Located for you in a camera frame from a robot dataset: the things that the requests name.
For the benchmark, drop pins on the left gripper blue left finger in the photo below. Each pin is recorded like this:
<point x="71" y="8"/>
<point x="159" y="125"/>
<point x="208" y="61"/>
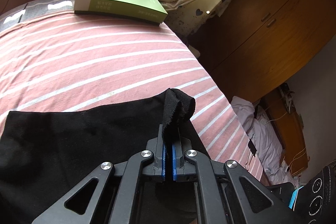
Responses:
<point x="159" y="156"/>

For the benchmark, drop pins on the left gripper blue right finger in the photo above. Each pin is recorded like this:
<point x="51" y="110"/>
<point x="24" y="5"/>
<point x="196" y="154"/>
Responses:
<point x="179" y="148"/>

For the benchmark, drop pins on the black pants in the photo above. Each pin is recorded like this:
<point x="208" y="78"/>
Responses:
<point x="44" y="155"/>

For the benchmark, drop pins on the crumpled white bedding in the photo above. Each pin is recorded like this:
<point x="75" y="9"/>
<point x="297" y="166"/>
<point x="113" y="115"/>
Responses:
<point x="260" y="131"/>

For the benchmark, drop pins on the pink striped bed sheet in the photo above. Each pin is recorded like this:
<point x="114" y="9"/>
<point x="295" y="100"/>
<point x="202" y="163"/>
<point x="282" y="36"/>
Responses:
<point x="63" y="62"/>

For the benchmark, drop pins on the green and white box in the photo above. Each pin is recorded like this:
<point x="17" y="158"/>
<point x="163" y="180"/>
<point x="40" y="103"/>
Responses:
<point x="146" y="10"/>

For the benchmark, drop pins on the brown wooden wardrobe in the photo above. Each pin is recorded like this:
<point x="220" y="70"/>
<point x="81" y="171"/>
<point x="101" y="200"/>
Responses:
<point x="256" y="45"/>

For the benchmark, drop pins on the grey patterned pillow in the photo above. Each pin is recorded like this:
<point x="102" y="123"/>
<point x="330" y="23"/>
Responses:
<point x="32" y="10"/>

